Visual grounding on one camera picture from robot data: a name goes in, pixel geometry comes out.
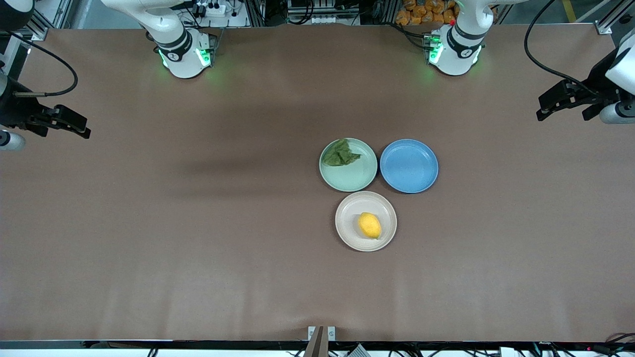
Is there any beige round plate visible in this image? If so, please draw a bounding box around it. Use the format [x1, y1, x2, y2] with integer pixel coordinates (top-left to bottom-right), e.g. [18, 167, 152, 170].
[335, 191, 398, 252]

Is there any white power strip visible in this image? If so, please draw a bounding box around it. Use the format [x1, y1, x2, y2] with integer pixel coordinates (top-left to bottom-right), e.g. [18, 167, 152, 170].
[191, 2, 227, 18]

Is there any bag of orange items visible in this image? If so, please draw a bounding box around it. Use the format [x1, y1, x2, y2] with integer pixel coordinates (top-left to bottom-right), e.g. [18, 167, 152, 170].
[395, 0, 459, 25]

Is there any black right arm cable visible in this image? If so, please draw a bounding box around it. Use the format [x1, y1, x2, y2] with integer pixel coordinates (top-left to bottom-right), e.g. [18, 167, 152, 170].
[0, 30, 79, 97]

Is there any green lettuce leaf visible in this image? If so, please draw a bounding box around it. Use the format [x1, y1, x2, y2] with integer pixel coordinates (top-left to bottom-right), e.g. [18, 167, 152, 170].
[322, 139, 362, 167]

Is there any blue round plate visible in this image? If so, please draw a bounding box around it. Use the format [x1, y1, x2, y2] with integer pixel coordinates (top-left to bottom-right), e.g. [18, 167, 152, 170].
[380, 139, 439, 194]

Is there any aluminium frame profile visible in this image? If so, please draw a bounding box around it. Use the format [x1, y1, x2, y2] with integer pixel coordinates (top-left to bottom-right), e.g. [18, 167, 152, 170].
[578, 0, 635, 35]
[20, 0, 75, 41]

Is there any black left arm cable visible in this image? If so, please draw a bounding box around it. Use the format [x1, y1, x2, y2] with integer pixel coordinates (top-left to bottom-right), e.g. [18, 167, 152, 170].
[524, 0, 596, 95]

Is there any yellow lemon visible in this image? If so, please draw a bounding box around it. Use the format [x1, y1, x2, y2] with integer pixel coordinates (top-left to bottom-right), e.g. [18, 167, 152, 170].
[358, 212, 382, 239]

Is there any light green round plate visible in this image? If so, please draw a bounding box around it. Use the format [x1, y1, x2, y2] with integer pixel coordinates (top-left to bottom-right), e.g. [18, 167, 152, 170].
[318, 137, 379, 192]

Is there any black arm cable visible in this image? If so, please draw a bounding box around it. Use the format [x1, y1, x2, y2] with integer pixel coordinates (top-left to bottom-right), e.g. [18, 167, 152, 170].
[524, 0, 596, 95]
[0, 30, 79, 97]

